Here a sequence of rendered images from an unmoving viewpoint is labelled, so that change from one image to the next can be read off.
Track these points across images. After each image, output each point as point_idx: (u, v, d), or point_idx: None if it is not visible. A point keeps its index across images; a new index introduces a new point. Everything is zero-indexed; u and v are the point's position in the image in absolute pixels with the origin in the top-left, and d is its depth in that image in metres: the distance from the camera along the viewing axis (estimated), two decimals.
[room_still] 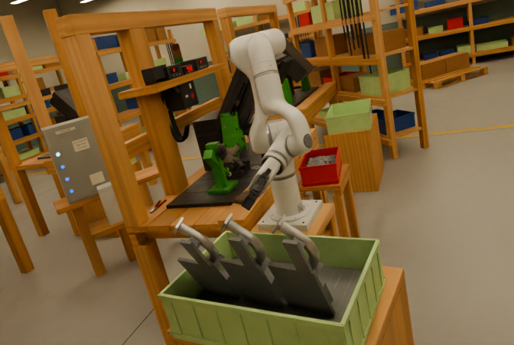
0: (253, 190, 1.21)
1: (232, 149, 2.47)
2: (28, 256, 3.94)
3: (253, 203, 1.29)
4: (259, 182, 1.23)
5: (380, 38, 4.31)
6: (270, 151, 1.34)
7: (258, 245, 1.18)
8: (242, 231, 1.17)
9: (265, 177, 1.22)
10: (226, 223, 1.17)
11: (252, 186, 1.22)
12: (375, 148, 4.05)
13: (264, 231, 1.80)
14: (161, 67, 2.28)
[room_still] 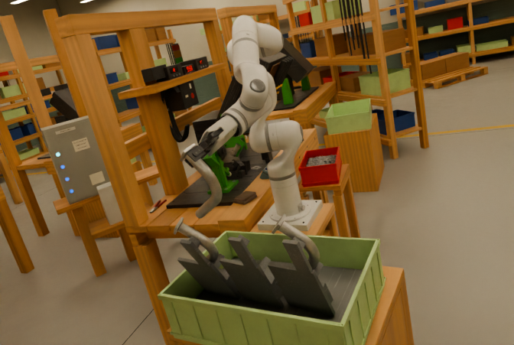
0: (192, 154, 1.10)
1: (232, 149, 2.47)
2: (28, 256, 3.94)
3: None
4: (200, 147, 1.11)
5: (380, 38, 4.31)
6: (230, 109, 1.20)
7: (215, 183, 1.10)
8: (200, 164, 1.10)
9: (207, 143, 1.11)
10: (187, 153, 1.10)
11: (192, 149, 1.10)
12: (375, 148, 4.05)
13: (264, 231, 1.80)
14: (161, 67, 2.28)
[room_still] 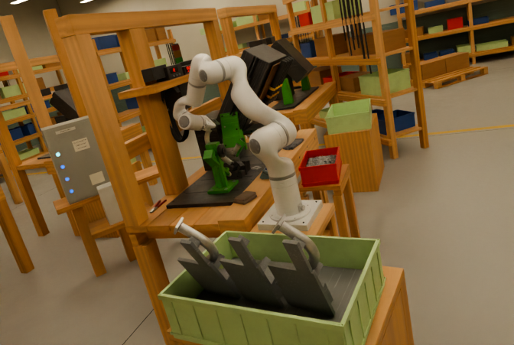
0: None
1: (232, 149, 2.47)
2: (28, 256, 3.94)
3: None
4: None
5: (380, 38, 4.31)
6: (196, 115, 2.24)
7: (205, 136, 2.44)
8: None
9: None
10: (213, 120, 2.42)
11: (211, 119, 2.41)
12: (375, 148, 4.05)
13: (264, 231, 1.80)
14: (161, 67, 2.28)
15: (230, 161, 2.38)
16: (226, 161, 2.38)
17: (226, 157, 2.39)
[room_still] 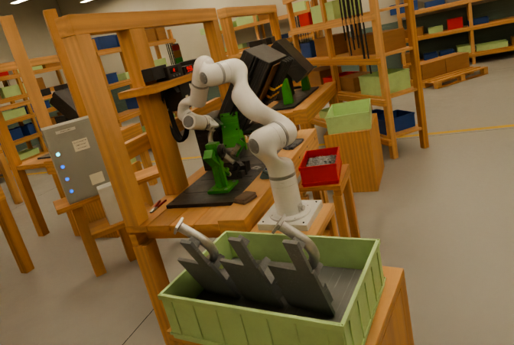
0: None
1: (232, 149, 2.47)
2: (28, 256, 3.94)
3: None
4: None
5: (380, 38, 4.31)
6: None
7: None
8: None
9: None
10: (217, 120, 2.45)
11: None
12: (375, 148, 4.05)
13: (264, 231, 1.80)
14: (161, 67, 2.28)
15: (233, 160, 2.42)
16: (229, 161, 2.42)
17: (229, 156, 2.43)
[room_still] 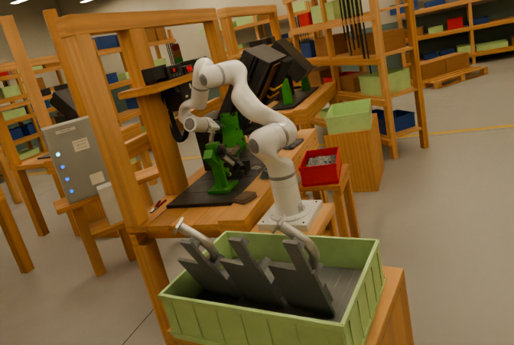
0: None
1: (232, 149, 2.47)
2: (28, 256, 3.94)
3: None
4: None
5: (380, 38, 4.31)
6: None
7: (209, 138, 2.49)
8: None
9: None
10: (218, 122, 2.46)
11: None
12: (375, 148, 4.05)
13: (264, 231, 1.80)
14: (161, 67, 2.28)
15: (233, 162, 2.42)
16: (229, 163, 2.42)
17: (229, 158, 2.43)
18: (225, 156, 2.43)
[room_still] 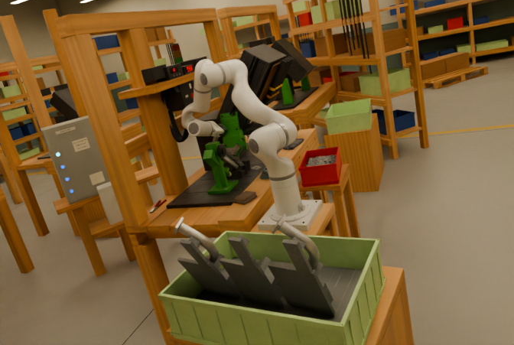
0: None
1: (232, 149, 2.47)
2: (28, 256, 3.94)
3: None
4: None
5: (380, 38, 4.31)
6: None
7: (213, 141, 2.48)
8: None
9: None
10: (222, 126, 2.45)
11: None
12: (375, 148, 4.05)
13: (264, 231, 1.80)
14: (161, 67, 2.28)
15: (238, 165, 2.41)
16: (233, 166, 2.41)
17: (233, 161, 2.42)
18: (229, 159, 2.43)
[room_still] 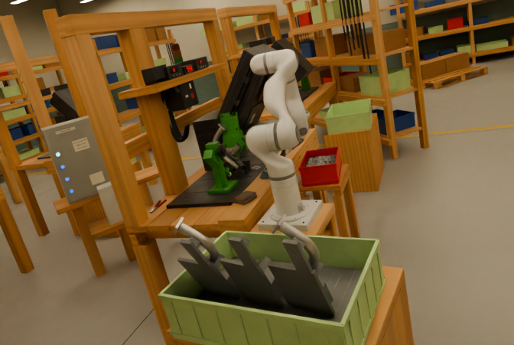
0: None
1: (232, 149, 2.47)
2: (28, 256, 3.94)
3: (280, 155, 2.36)
4: None
5: (380, 38, 4.31)
6: None
7: (213, 141, 2.48)
8: (216, 132, 2.47)
9: None
10: (222, 126, 2.45)
11: None
12: (375, 148, 4.05)
13: (264, 231, 1.80)
14: (161, 67, 2.28)
15: (238, 165, 2.41)
16: (233, 166, 2.41)
17: (233, 161, 2.42)
18: (229, 159, 2.43)
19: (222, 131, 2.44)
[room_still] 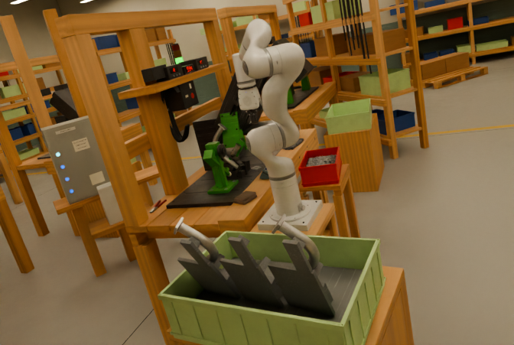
0: (255, 121, 1.95)
1: (232, 149, 2.47)
2: (28, 256, 3.94)
3: None
4: (255, 115, 1.94)
5: (380, 38, 4.31)
6: (248, 82, 1.87)
7: (213, 141, 2.48)
8: (216, 132, 2.47)
9: (257, 111, 1.93)
10: (222, 126, 2.45)
11: (254, 119, 1.94)
12: (375, 148, 4.05)
13: (264, 231, 1.80)
14: (161, 67, 2.28)
15: (238, 165, 2.41)
16: (233, 166, 2.41)
17: (233, 161, 2.42)
18: (229, 159, 2.43)
19: (222, 131, 2.44)
